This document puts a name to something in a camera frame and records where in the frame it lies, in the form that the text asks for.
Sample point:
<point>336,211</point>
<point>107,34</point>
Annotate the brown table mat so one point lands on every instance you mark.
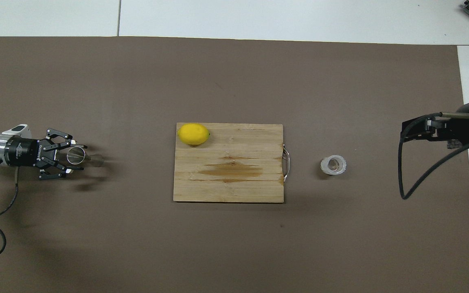
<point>234,81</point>

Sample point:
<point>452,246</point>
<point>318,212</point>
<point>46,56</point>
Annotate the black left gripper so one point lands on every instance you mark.
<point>27,152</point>

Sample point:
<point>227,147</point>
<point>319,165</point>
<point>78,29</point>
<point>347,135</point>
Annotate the yellow lemon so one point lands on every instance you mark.
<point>193,134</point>

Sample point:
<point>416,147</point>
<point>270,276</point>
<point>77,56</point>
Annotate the wooden cutting board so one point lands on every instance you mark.
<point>238,162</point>

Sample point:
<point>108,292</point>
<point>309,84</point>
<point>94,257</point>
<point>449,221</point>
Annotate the steel double jigger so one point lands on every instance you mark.
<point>96,160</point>

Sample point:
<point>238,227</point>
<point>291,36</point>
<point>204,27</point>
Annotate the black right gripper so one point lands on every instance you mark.
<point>464,128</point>

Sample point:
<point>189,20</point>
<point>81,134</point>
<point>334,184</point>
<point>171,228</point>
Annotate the frosted glass cup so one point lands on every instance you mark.
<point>327,167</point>

